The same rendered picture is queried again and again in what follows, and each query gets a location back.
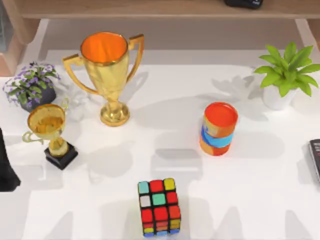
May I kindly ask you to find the multicoloured puzzle cube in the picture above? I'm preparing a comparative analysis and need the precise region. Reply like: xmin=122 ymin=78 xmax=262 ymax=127
xmin=137 ymin=177 xmax=182 ymax=238

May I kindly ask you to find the wooden shelf unit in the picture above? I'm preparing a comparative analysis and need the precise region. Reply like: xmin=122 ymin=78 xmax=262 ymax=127
xmin=0 ymin=0 xmax=320 ymax=77

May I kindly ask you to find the orange and blue can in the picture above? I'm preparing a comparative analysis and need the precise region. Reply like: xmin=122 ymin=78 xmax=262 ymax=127
xmin=199 ymin=101 xmax=239 ymax=157

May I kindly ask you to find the large gold trophy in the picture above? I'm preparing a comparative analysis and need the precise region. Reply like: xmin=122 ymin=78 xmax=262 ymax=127
xmin=62 ymin=31 xmax=145 ymax=128

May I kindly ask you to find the purple flower plant dark pot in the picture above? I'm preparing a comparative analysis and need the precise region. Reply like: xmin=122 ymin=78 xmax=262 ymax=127
xmin=2 ymin=61 xmax=62 ymax=113

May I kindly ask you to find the green plant white pot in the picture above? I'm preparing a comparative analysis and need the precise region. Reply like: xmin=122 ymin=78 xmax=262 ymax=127
xmin=253 ymin=41 xmax=320 ymax=111

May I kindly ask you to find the black object on shelf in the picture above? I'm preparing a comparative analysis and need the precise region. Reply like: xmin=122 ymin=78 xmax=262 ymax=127
xmin=223 ymin=0 xmax=264 ymax=10

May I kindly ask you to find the small gold trophy black base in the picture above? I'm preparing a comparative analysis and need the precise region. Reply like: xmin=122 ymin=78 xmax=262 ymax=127
xmin=21 ymin=97 xmax=79 ymax=171

